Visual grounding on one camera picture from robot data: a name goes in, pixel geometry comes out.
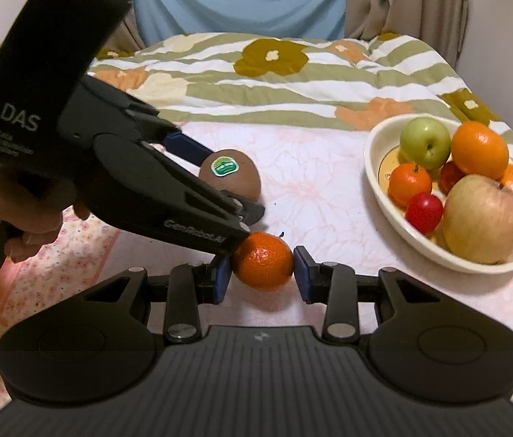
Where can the green apple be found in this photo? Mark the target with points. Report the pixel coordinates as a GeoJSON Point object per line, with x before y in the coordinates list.
{"type": "Point", "coordinates": [424, 143]}

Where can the brown kiwi with green sticker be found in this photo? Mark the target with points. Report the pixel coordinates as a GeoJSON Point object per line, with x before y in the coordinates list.
{"type": "Point", "coordinates": [243, 183]}

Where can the small mandarin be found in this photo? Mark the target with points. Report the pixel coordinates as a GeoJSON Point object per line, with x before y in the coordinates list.
{"type": "Point", "coordinates": [263, 261]}
{"type": "Point", "coordinates": [409, 184]}

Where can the cream oval bowl with print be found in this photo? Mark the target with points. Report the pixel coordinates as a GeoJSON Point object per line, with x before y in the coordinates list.
{"type": "Point", "coordinates": [420, 248]}

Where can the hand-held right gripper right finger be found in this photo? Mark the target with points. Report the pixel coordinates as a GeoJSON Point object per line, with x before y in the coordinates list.
{"type": "Point", "coordinates": [304, 275]}

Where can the large yellow-red apple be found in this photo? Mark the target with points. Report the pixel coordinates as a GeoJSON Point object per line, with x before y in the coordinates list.
{"type": "Point", "coordinates": [484, 221]}

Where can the red cherry tomato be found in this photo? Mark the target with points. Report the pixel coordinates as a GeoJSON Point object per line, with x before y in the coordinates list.
{"type": "Point", "coordinates": [424, 213]}
{"type": "Point", "coordinates": [451, 176]}

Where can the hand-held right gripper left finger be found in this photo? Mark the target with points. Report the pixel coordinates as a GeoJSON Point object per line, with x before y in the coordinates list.
{"type": "Point", "coordinates": [221, 280]}

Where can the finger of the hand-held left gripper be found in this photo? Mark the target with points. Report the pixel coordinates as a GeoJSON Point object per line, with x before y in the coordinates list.
{"type": "Point", "coordinates": [190, 148]}
{"type": "Point", "coordinates": [211, 223]}

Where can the beige curtain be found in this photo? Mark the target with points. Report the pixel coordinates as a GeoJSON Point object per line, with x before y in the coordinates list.
{"type": "Point", "coordinates": [406, 4]}
{"type": "Point", "coordinates": [124, 32]}

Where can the floral striped quilt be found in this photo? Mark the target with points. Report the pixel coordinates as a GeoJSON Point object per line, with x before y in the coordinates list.
{"type": "Point", "coordinates": [284, 91]}

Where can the person's left hand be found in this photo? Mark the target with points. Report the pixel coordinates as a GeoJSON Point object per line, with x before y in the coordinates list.
{"type": "Point", "coordinates": [24, 202]}

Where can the blue cloth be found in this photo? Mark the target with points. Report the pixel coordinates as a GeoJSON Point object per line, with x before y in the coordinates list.
{"type": "Point", "coordinates": [238, 0]}

